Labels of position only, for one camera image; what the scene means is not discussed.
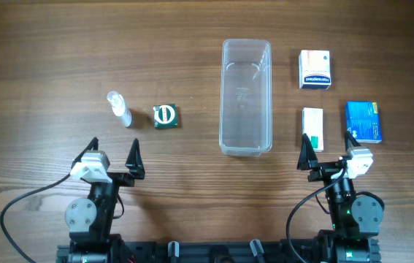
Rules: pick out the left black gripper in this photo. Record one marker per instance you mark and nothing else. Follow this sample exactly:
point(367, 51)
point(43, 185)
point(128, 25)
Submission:
point(117, 177)

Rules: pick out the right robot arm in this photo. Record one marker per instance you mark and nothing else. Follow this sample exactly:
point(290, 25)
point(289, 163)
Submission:
point(355, 216)

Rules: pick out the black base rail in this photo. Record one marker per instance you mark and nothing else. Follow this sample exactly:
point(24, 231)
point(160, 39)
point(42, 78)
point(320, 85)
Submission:
point(214, 252)

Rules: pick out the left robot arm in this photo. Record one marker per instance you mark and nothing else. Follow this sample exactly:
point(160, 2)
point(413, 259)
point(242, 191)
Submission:
point(90, 219)

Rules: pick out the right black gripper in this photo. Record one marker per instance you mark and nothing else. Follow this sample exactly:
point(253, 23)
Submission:
point(326, 172)

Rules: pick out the green Zam-Buk tin box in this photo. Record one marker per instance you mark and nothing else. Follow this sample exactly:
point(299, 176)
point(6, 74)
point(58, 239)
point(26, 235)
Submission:
point(165, 116)

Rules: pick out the clear plastic container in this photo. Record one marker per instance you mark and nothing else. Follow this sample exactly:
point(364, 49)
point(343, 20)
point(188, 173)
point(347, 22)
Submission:
point(245, 127)

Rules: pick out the white bottle clear cap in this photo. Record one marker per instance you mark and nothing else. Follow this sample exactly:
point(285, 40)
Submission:
point(119, 108)

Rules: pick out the white Hansaplast plaster box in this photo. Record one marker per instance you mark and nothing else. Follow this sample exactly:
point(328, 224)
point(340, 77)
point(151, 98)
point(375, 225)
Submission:
point(314, 69)

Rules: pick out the white green medicine box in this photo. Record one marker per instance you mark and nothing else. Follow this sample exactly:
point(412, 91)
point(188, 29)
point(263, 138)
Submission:
point(312, 126)

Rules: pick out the blue lozenges box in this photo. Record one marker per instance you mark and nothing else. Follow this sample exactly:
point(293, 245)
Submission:
point(363, 122)

